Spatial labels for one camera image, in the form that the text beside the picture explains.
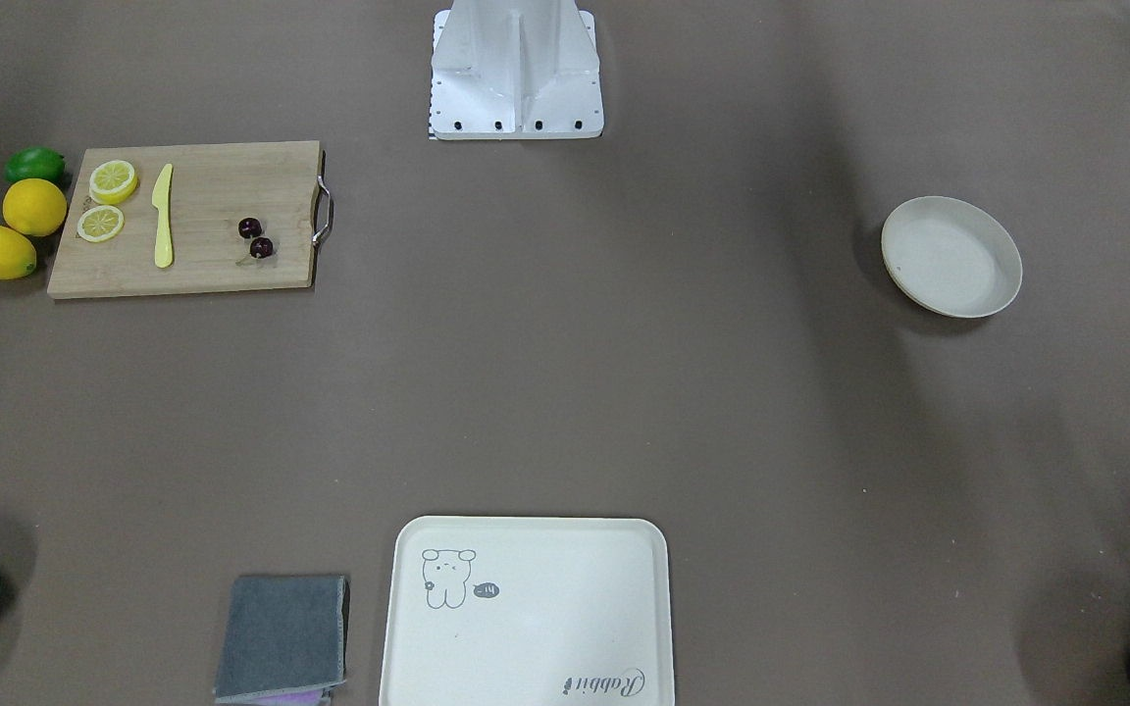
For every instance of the dark red cherry upper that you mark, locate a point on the dark red cherry upper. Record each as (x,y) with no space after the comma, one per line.
(250,228)

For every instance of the round yellow lemon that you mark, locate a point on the round yellow lemon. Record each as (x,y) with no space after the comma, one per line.
(35,207)

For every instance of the dark red cherry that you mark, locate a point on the dark red cherry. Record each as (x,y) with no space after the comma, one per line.
(261,247)
(250,228)

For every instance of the beige round plate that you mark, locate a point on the beige round plate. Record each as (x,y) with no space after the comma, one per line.
(951,257)

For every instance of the cream rabbit tray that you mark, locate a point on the cream rabbit tray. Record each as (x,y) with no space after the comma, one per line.
(529,611)

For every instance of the grey folded cloth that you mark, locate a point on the grey folded cloth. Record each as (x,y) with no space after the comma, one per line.
(284,640)

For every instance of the dark red cherry lower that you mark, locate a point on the dark red cherry lower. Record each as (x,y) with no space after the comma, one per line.
(261,247)

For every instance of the yellow plastic knife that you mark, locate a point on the yellow plastic knife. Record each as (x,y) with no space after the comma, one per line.
(163,252)

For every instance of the lemon slice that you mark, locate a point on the lemon slice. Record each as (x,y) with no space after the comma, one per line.
(113,182)
(100,223)

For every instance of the lower lemon slice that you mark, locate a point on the lower lemon slice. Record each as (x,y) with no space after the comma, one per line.
(100,223)

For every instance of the wooden cutting board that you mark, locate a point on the wooden cutting board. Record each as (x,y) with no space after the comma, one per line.
(214,186)

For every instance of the green lime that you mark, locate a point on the green lime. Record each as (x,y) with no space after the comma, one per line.
(36,162)

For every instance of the upper lemon slice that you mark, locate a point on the upper lemon slice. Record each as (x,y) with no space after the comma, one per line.
(113,182)

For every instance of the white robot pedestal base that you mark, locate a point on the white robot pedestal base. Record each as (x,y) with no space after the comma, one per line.
(515,70)

